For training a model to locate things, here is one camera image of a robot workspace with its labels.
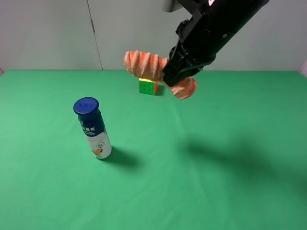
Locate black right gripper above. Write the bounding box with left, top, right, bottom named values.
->
left=163, top=0, right=268, bottom=87

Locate orange twisted plush bread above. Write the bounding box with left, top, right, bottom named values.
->
left=123, top=50, right=197, bottom=100

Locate colourful puzzle cube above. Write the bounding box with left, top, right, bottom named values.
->
left=139, top=78, right=159, bottom=95

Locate blue white yogurt bottle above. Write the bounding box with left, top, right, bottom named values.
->
left=73, top=97, right=112, bottom=159

